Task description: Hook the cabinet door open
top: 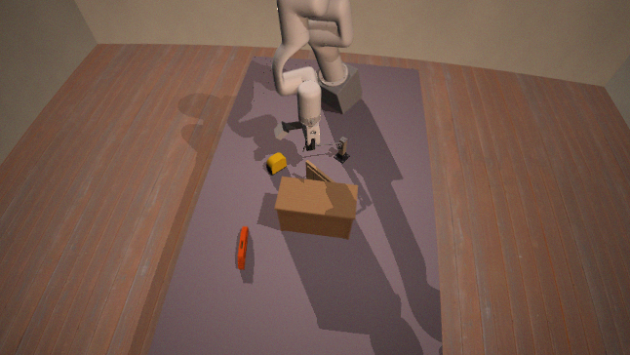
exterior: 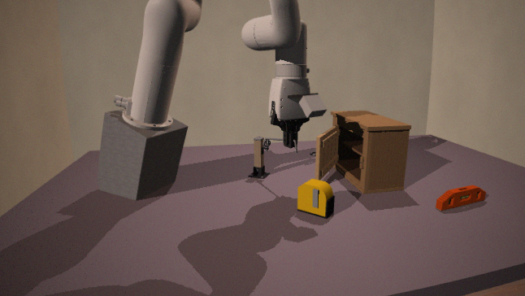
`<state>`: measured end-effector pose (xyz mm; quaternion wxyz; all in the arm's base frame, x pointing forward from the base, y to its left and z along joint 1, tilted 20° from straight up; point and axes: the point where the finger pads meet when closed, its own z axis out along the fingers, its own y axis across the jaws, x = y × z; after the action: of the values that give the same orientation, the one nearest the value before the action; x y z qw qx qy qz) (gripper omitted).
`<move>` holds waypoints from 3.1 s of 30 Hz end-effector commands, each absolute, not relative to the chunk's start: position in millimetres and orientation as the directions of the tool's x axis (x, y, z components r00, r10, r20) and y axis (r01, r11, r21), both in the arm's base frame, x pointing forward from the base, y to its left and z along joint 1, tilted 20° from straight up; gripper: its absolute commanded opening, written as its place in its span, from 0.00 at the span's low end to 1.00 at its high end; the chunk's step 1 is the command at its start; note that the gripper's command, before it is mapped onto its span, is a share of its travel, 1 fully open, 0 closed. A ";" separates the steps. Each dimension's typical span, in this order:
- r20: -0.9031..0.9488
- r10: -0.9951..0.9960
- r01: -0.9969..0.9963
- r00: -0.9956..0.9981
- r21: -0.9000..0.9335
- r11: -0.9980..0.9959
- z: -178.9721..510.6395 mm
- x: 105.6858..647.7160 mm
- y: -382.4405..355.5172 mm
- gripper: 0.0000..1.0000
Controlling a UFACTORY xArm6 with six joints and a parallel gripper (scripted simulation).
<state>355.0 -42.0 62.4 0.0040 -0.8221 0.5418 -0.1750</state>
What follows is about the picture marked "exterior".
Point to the orange spirit level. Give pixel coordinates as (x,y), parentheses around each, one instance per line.
(460,197)

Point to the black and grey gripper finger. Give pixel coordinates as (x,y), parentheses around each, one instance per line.
(285,126)
(295,126)

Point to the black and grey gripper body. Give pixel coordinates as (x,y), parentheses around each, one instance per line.
(287,108)

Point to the brown wooden cabinet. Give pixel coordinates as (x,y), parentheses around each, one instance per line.
(382,157)

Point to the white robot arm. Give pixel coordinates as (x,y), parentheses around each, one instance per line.
(162,45)

